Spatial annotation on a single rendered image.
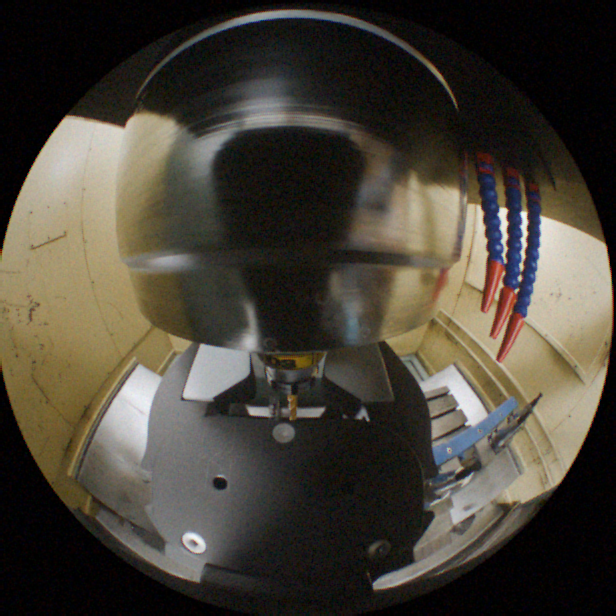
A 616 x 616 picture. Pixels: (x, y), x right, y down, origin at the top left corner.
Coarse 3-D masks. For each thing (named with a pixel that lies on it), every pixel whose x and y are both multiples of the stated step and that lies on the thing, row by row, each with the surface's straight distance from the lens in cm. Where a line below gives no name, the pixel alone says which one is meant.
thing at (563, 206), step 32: (128, 64) 13; (448, 64) 12; (480, 64) 12; (96, 96) 15; (128, 96) 15; (480, 96) 14; (512, 96) 14; (480, 128) 17; (544, 128) 16; (544, 192) 25; (576, 192) 23; (576, 224) 31
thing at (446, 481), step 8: (448, 472) 33; (456, 472) 31; (432, 480) 34; (440, 480) 33; (448, 480) 32; (456, 480) 31; (464, 480) 32; (432, 488) 34; (440, 488) 33; (448, 488) 33; (432, 496) 36
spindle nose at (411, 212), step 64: (192, 64) 4; (256, 64) 3; (320, 64) 3; (384, 64) 4; (128, 128) 6; (192, 128) 3; (256, 128) 2; (320, 128) 2; (384, 128) 3; (448, 128) 5; (128, 192) 4; (192, 192) 2; (256, 192) 2; (320, 192) 2; (384, 192) 2; (448, 192) 4; (128, 256) 4; (192, 256) 2; (256, 256) 2; (320, 256) 2; (384, 256) 2; (448, 256) 4; (192, 320) 3; (256, 320) 3; (320, 320) 3; (384, 320) 3
